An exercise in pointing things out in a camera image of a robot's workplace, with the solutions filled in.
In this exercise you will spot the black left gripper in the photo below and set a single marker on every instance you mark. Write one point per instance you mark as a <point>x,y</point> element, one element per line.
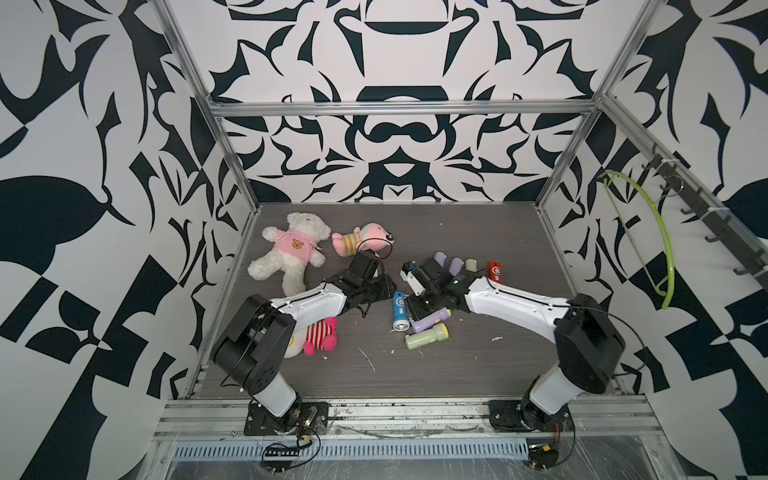
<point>386,286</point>

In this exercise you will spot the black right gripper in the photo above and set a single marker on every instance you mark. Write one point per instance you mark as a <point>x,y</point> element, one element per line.
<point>414,308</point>

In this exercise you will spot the purple flashlight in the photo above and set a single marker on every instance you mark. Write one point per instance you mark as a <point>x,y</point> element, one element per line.
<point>441,258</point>
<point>430,320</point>
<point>456,266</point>

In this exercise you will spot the red flashlight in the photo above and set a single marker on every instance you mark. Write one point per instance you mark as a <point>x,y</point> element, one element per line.
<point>494,271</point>

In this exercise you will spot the blue flashlight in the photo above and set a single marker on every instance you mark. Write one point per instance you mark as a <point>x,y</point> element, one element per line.
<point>401,322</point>

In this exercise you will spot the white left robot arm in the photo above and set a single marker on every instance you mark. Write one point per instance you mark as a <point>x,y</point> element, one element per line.
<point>251,348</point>

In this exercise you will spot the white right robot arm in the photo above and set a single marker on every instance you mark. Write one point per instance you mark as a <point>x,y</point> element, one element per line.
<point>587,343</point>

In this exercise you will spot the pink striped plush toy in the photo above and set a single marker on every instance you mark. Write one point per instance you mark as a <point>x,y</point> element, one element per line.
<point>372,236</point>

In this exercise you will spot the glasses doll plush toy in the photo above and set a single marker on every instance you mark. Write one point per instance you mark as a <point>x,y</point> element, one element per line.
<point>321,336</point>

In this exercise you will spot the white teddy pink shirt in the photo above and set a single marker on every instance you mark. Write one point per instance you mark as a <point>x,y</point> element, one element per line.
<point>292,251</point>

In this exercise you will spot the green curved tube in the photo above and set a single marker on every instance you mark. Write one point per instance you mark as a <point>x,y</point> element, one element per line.
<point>656,257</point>

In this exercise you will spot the black hook rack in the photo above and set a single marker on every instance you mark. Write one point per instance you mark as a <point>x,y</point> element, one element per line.
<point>702,205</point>

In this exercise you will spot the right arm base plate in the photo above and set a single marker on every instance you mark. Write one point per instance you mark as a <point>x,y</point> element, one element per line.
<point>521,416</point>

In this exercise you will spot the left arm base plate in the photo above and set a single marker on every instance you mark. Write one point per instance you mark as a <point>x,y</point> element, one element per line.
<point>299,417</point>

